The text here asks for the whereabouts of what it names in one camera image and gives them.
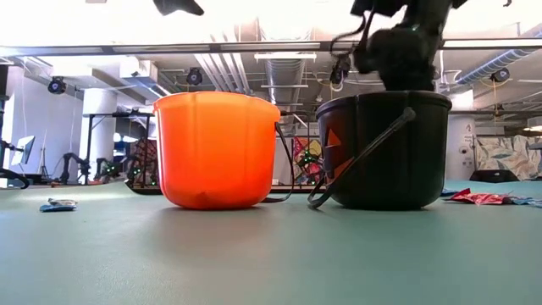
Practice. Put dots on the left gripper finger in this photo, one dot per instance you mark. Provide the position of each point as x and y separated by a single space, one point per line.
178 6

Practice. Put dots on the black halloween bucket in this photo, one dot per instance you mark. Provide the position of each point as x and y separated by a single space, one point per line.
394 156

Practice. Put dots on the white blue Hershey's bar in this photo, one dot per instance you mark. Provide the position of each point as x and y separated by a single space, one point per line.
449 192
527 201
58 206

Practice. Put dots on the orange halloween bucket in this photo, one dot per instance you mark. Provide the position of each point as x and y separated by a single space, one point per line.
216 152

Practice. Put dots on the red candy packet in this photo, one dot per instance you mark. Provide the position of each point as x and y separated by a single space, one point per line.
480 198

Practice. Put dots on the black background robot arm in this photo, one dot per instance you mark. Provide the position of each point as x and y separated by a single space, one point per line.
70 163
103 169

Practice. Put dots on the grey horizontal beam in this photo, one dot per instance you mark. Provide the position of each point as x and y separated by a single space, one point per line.
169 48

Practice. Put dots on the black hanging device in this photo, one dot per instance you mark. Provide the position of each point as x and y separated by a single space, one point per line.
340 70

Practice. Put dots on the white pillar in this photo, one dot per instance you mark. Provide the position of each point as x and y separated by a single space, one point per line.
461 148
99 140

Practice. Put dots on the white ceiling light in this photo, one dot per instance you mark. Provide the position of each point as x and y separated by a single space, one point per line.
284 56

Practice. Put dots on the colourful patterned cloth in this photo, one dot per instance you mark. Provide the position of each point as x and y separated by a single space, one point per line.
311 159

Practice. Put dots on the leaf patterned cloth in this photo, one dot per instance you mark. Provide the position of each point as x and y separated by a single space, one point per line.
508 154

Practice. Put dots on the black flat object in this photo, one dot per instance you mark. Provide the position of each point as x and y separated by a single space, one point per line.
491 176

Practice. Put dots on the black web decoration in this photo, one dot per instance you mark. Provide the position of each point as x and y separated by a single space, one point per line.
146 163

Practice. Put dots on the black framed table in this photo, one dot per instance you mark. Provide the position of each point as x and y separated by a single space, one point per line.
90 144

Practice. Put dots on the computer monitor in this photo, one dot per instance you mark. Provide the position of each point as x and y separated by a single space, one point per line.
24 149

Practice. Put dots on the black curved stand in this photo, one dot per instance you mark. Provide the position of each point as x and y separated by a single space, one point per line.
14 175

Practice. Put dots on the black round ceiling camera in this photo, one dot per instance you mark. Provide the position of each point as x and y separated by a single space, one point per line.
194 76
56 85
500 75

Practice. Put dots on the blue striped duct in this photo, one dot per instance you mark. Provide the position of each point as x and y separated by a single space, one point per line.
495 63

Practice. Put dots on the silver ventilation duct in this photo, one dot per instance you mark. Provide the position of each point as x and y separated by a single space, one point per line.
285 80

